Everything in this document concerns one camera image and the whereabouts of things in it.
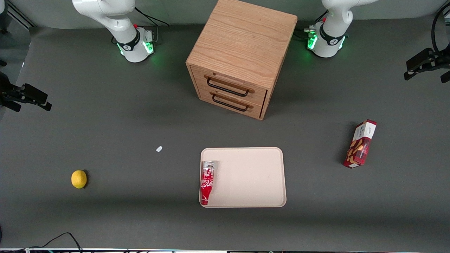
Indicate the beige plastic tray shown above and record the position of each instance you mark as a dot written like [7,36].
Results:
[249,175]

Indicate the oak wooden drawer cabinet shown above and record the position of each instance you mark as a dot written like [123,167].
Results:
[242,38]

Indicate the yellow lemon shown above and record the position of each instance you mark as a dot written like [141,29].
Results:
[78,179]

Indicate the wooden drawer front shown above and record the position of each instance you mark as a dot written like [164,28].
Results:
[256,109]
[200,79]

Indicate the red cola can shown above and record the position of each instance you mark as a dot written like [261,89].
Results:
[207,181]

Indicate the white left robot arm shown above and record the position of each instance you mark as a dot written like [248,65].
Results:
[334,21]

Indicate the black wall rail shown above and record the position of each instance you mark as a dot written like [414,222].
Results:
[21,15]

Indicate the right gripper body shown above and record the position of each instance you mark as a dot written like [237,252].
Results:
[7,94]

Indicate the red cookie box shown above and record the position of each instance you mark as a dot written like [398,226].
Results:
[358,147]

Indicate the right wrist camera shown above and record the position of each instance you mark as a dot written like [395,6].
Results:
[35,94]

